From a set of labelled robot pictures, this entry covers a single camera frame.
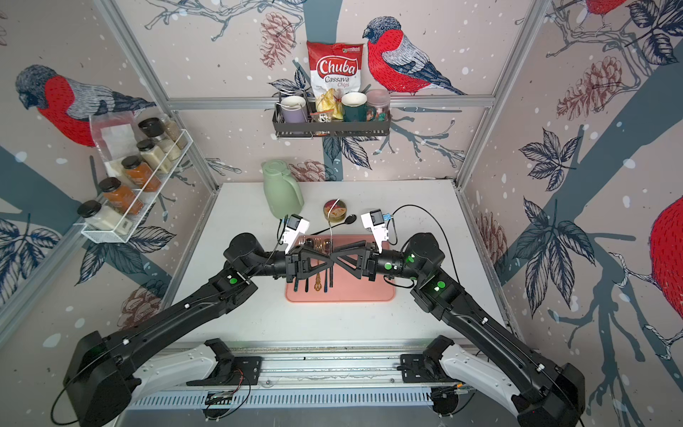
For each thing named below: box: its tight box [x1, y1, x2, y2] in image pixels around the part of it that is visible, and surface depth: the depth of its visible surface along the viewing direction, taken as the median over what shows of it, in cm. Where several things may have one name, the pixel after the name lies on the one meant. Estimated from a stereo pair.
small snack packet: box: [309, 109, 335, 123], surface depth 87 cm
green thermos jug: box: [260, 159, 305, 220], surface depth 97 cm
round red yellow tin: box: [322, 199, 348, 224], surface depth 109 cm
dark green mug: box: [341, 91, 377, 122], surface depth 84 cm
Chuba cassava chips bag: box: [306, 40, 364, 99], surface depth 81 cm
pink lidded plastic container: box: [366, 88, 392, 122], surface depth 87 cm
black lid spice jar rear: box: [137, 117, 182, 162], surface depth 82 cm
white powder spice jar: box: [77, 199, 133, 235], surface depth 63 cm
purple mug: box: [281, 95, 307, 124], surface depth 85 cm
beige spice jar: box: [136, 138, 170, 174], surface depth 78 cm
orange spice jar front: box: [98, 177, 145, 216], surface depth 68 cm
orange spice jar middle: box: [120, 154, 162, 193], surface depth 73 cm
